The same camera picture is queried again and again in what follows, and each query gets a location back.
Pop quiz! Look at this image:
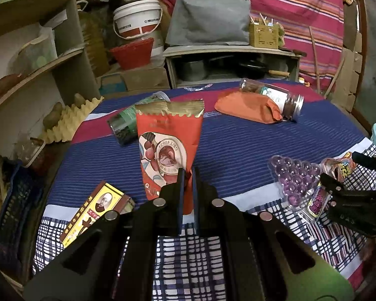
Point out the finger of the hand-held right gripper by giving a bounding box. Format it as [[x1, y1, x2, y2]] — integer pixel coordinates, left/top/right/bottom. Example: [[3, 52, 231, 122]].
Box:
[[352, 151, 376, 172], [319, 172, 349, 197]]

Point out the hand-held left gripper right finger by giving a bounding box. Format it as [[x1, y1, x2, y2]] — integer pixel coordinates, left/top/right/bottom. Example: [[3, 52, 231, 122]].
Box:
[[192, 166, 355, 301]]

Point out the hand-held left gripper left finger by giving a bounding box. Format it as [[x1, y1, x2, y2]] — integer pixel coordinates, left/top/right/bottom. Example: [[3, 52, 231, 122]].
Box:
[[22, 169, 186, 301]]

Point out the orange printed snack packet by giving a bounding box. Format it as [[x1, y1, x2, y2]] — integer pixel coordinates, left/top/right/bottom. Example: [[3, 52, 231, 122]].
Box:
[[320, 151, 357, 183]]

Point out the red snack packet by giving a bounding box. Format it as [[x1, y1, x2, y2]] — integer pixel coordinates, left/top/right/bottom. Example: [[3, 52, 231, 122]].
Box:
[[135, 99, 205, 216]]

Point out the person's right forearm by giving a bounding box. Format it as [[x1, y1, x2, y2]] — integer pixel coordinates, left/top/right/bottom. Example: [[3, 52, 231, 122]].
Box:
[[361, 235, 376, 263]]

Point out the purple label candy packet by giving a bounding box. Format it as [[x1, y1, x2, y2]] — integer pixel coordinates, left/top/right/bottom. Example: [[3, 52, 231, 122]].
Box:
[[300, 184, 333, 224]]

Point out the purple grape-shaped plastic tray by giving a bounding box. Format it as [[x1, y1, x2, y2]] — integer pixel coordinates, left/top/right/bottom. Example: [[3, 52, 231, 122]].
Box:
[[269, 155, 321, 209]]

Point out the blue red striped tablecloth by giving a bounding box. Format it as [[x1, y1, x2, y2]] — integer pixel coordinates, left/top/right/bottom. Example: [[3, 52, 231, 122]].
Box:
[[31, 80, 376, 301]]

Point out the yellow red portrait box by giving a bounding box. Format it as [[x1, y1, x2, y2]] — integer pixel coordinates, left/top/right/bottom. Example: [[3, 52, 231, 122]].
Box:
[[59, 181, 136, 248]]

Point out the green label plastic jar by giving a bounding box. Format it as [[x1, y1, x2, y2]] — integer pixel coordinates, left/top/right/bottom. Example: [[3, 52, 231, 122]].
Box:
[[107, 91, 170, 147]]

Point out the clear jar white label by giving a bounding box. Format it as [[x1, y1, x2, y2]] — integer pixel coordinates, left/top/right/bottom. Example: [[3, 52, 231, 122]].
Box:
[[239, 78, 305, 123]]

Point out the orange paper packet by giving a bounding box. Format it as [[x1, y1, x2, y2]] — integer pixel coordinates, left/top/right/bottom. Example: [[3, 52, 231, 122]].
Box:
[[214, 90, 283, 125]]

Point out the thin wooden stick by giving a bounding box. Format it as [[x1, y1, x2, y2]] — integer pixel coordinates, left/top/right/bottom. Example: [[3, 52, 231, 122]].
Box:
[[309, 26, 322, 94]]

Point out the cardboard box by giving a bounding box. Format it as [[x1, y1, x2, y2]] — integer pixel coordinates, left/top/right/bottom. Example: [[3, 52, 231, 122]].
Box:
[[97, 65, 172, 97]]

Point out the small steel pot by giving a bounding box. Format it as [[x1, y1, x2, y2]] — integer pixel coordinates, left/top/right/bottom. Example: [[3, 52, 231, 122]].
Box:
[[179, 59, 208, 81]]

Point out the blue box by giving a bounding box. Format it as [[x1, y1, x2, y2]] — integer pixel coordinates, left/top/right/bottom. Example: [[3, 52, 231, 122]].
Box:
[[99, 74, 126, 97]]

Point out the yellow egg carton tray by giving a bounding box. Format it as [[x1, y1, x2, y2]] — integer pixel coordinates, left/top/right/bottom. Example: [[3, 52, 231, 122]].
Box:
[[38, 96, 105, 144]]

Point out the black frying pan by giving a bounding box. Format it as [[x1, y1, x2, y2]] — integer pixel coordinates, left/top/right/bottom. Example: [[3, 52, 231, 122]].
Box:
[[237, 59, 291, 80]]

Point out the small wooden cabinet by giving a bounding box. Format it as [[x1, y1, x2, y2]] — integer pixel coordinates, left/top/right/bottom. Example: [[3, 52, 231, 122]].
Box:
[[162, 45, 303, 89]]

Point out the red plastic basket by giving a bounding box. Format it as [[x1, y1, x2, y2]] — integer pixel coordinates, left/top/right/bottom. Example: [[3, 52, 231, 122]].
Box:
[[109, 37, 155, 70]]

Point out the large potato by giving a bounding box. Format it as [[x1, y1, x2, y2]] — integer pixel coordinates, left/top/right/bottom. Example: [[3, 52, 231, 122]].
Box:
[[43, 102, 64, 130]]

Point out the clear plastic container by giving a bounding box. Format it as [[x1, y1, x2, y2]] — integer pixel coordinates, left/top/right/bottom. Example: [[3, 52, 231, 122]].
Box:
[[15, 136, 46, 167]]

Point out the yellow chopstick holder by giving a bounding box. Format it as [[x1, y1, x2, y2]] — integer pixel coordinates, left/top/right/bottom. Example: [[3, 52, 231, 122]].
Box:
[[248, 13, 283, 50]]

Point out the red striped blanket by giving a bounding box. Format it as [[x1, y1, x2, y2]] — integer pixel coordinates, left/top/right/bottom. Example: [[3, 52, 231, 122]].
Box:
[[143, 0, 346, 92]]

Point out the dark blue crate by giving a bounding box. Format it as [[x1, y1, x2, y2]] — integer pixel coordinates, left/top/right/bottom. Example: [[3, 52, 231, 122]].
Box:
[[0, 159, 48, 277]]

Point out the grey cushion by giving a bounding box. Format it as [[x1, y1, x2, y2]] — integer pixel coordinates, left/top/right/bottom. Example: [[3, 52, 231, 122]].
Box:
[[165, 0, 252, 47]]

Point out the yellow oil bottle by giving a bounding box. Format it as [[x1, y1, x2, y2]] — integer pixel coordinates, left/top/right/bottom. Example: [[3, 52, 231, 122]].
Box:
[[76, 0, 111, 78]]

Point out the white plastic bucket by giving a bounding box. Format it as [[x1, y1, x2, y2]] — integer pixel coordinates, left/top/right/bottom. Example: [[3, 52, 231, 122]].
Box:
[[112, 0, 163, 40]]

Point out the wooden shelf unit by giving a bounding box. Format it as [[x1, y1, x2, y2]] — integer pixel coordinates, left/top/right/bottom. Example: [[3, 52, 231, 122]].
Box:
[[0, 0, 101, 179]]

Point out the clear plastic bag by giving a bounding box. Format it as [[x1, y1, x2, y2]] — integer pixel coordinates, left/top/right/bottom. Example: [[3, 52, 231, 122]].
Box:
[[10, 34, 59, 76]]

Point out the sweet potato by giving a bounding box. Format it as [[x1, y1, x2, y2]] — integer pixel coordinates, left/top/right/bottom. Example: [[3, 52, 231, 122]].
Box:
[[0, 74, 20, 100]]

